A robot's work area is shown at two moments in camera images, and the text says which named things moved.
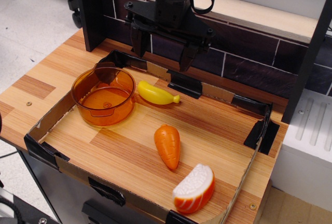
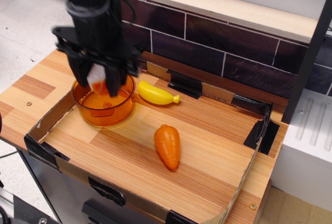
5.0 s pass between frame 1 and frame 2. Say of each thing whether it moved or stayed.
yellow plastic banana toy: stayed
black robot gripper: moved
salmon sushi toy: moved
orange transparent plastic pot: stayed
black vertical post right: stayed
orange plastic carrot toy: stayed
